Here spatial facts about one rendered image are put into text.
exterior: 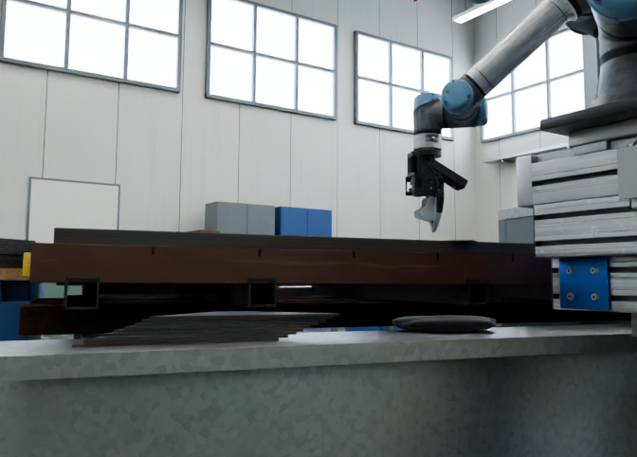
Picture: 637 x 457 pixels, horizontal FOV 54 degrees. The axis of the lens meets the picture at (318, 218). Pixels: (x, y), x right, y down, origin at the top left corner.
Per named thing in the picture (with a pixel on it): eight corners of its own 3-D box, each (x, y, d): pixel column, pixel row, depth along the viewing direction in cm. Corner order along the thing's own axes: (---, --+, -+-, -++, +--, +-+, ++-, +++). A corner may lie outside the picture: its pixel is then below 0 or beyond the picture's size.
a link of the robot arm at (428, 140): (435, 139, 171) (447, 133, 163) (435, 156, 171) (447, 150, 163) (409, 138, 170) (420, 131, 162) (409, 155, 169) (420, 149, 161)
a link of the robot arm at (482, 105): (484, 118, 154) (440, 122, 158) (489, 129, 165) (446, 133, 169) (484, 88, 155) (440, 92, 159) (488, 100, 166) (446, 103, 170)
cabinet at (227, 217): (215, 332, 922) (218, 200, 942) (202, 330, 963) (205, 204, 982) (274, 329, 977) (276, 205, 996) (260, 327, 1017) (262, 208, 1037)
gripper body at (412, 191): (405, 198, 168) (405, 154, 169) (435, 199, 169) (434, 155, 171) (415, 194, 160) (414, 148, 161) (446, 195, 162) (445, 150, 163)
